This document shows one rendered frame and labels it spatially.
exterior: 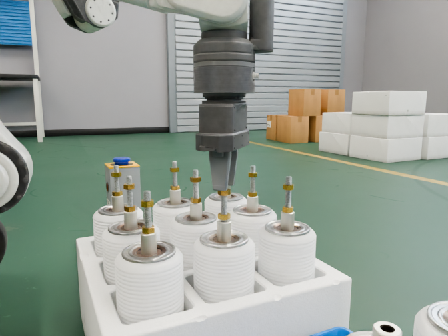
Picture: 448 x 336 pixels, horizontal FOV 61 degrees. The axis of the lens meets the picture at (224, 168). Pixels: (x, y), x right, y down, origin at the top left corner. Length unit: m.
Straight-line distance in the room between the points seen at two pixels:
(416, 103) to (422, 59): 3.53
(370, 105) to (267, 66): 3.36
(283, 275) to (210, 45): 0.37
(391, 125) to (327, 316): 2.59
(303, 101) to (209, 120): 3.86
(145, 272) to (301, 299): 0.24
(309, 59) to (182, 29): 2.24
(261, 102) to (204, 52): 5.77
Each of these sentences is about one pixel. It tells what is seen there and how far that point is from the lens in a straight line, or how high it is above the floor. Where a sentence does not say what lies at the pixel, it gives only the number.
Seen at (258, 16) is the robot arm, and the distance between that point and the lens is 0.56.
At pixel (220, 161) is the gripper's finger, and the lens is 0.54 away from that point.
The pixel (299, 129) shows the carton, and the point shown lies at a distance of 4.34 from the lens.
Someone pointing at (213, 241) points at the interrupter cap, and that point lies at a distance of 0.59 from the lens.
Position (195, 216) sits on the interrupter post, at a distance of 0.69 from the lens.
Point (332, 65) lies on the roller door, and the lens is 7.10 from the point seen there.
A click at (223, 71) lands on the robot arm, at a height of 0.50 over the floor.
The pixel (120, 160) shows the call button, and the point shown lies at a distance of 0.92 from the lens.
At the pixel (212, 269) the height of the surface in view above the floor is 0.22.
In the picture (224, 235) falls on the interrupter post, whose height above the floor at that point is 0.26.
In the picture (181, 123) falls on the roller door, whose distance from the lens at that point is 5.77.
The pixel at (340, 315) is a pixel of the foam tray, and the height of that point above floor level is 0.12.
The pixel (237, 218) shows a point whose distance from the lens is 0.72.
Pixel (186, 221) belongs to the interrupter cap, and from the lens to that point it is 0.68.
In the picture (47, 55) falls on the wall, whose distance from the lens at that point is 5.65.
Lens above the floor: 0.46
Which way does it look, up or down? 10 degrees down
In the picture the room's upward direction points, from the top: straight up
